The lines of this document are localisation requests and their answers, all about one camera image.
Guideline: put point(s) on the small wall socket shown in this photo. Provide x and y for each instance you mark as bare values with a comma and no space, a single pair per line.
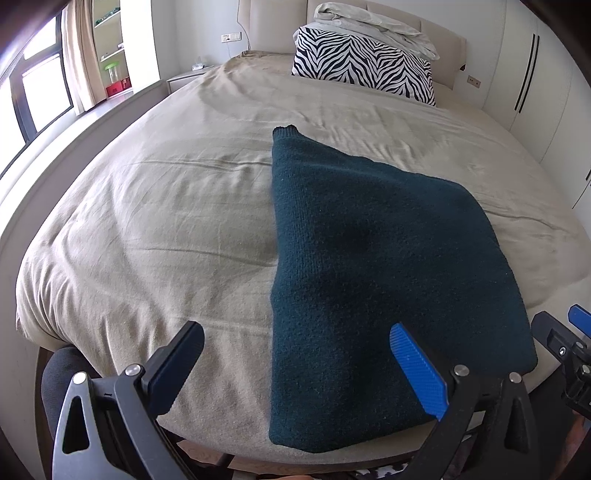
474,81

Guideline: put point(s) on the zebra print pillow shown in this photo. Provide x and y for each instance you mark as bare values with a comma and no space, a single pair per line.
360,60

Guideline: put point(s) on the dark wooden bed frame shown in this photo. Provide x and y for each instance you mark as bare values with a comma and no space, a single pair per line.
300,466

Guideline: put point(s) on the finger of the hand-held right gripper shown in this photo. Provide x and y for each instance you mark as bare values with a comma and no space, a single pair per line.
579,316
554,332

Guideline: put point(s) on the black fabric chair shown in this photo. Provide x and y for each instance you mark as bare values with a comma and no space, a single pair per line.
60,374

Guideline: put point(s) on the red box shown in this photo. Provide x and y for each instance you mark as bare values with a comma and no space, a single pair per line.
117,87

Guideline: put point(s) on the white nightstand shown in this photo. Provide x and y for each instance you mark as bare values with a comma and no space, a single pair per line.
184,79

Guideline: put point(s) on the beige curtain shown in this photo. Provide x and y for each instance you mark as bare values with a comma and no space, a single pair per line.
83,55

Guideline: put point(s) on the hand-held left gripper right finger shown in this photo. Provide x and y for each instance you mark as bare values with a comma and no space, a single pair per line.
418,369

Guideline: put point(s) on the white window ledge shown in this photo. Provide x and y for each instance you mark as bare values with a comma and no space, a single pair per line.
69,138

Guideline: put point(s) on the beige bed sheet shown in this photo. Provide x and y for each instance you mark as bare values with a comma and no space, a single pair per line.
161,207

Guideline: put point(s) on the white wall shelf unit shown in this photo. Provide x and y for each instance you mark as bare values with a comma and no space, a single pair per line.
134,41

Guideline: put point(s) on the black framed window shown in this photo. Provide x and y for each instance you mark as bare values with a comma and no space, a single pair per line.
41,92

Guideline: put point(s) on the white wardrobe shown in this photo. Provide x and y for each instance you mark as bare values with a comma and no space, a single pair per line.
554,92

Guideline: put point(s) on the dark green knit sweater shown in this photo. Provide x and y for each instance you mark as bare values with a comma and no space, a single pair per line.
369,258

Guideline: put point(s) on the green lidded jar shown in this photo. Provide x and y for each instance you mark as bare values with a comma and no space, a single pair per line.
111,73

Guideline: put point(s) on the wall socket panel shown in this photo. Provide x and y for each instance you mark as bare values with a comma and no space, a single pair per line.
231,37

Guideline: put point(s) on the white folded duvet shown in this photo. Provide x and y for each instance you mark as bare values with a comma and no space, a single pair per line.
369,18

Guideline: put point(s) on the beige padded headboard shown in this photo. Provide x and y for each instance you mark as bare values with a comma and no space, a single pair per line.
272,23

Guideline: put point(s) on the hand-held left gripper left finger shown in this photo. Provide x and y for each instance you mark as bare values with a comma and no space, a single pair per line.
178,369

